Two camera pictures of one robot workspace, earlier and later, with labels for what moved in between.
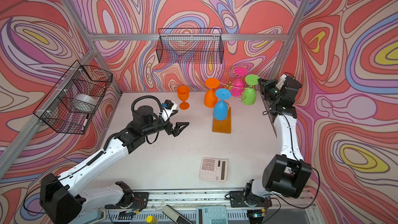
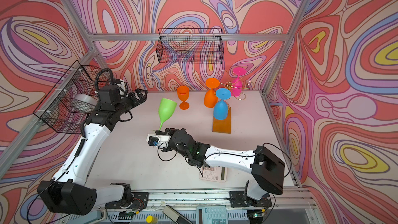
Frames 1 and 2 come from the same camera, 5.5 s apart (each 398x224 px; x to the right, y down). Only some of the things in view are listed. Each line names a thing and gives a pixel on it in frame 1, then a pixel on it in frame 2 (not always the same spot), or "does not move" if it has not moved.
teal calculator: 211,214 does not move
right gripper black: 265,85 to 168,131
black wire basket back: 191,45 does not move
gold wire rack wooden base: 223,126 does not move
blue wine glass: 221,109 does not move
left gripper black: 175,132 to 141,98
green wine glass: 249,96 to 167,108
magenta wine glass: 237,86 does not move
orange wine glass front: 183,92 does not move
